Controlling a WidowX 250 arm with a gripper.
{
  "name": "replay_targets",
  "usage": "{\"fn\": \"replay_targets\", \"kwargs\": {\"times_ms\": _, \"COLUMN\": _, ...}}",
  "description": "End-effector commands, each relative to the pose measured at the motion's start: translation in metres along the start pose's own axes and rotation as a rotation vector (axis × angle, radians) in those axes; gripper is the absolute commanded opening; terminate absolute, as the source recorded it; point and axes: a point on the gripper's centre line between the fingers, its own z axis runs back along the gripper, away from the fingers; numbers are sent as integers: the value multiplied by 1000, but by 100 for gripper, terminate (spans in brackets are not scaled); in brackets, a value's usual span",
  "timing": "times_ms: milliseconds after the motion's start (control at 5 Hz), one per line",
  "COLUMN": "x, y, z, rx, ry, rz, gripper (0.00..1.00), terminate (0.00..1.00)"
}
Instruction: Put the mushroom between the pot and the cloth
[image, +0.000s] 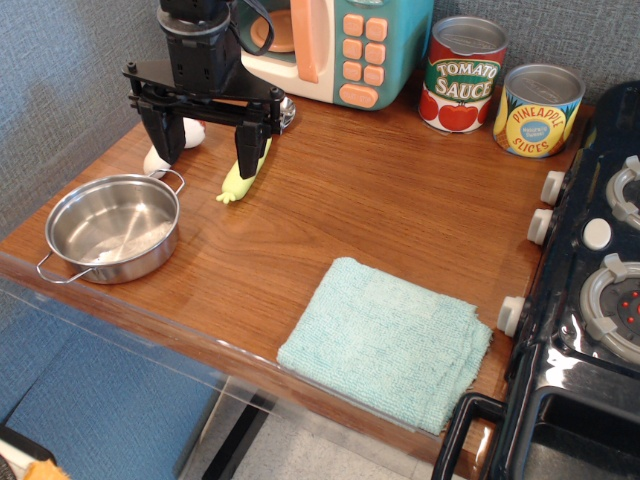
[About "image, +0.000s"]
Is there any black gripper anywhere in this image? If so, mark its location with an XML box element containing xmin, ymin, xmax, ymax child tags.
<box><xmin>123</xmin><ymin>38</ymin><xmax>284</xmax><ymax>179</ymax></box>

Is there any plush white brown mushroom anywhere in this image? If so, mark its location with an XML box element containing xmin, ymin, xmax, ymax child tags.
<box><xmin>143</xmin><ymin>118</ymin><xmax>206</xmax><ymax>178</ymax></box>

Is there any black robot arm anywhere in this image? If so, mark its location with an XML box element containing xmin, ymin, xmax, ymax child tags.
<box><xmin>123</xmin><ymin>1</ymin><xmax>285</xmax><ymax>179</ymax></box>

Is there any stainless steel pot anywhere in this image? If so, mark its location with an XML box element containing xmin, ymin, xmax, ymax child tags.
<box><xmin>36</xmin><ymin>169</ymin><xmax>186</xmax><ymax>285</ymax></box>

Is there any light green folded cloth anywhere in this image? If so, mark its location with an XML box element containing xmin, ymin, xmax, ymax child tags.
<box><xmin>277</xmin><ymin>257</ymin><xmax>492</xmax><ymax>435</ymax></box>

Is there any teal toy microwave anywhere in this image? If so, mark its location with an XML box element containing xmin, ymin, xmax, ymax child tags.
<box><xmin>238</xmin><ymin>1</ymin><xmax>434</xmax><ymax>111</ymax></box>

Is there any tomato sauce can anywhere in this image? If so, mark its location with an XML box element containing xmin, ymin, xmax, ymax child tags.
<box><xmin>419</xmin><ymin>16</ymin><xmax>508</xmax><ymax>133</ymax></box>

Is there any pineapple slices can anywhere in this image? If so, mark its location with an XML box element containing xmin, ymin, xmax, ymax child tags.
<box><xmin>493</xmin><ymin>64</ymin><xmax>586</xmax><ymax>159</ymax></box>

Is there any white stove knob middle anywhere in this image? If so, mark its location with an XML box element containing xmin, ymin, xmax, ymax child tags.
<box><xmin>527</xmin><ymin>209</ymin><xmax>553</xmax><ymax>246</ymax></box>

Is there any white stove knob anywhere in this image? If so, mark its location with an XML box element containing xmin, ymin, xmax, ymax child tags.
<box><xmin>527</xmin><ymin>209</ymin><xmax>553</xmax><ymax>246</ymax></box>
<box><xmin>497</xmin><ymin>296</ymin><xmax>525</xmax><ymax>337</ymax></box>
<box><xmin>540</xmin><ymin>170</ymin><xmax>565</xmax><ymax>206</ymax></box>

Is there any white stove knob top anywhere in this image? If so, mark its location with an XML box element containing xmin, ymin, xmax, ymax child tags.
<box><xmin>540</xmin><ymin>170</ymin><xmax>565</xmax><ymax>206</ymax></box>

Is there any white stove knob bottom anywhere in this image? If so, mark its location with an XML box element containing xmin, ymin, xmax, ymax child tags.
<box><xmin>497</xmin><ymin>296</ymin><xmax>525</xmax><ymax>337</ymax></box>

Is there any orange plush object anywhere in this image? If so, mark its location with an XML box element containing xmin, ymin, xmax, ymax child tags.
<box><xmin>23</xmin><ymin>460</ymin><xmax>70</xmax><ymax>480</ymax></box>

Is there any black toy stove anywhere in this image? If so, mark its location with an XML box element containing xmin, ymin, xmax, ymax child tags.
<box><xmin>433</xmin><ymin>81</ymin><xmax>639</xmax><ymax>479</ymax></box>

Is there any green handled metal spoon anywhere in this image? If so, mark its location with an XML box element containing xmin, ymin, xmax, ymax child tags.
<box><xmin>216</xmin><ymin>96</ymin><xmax>296</xmax><ymax>205</ymax></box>

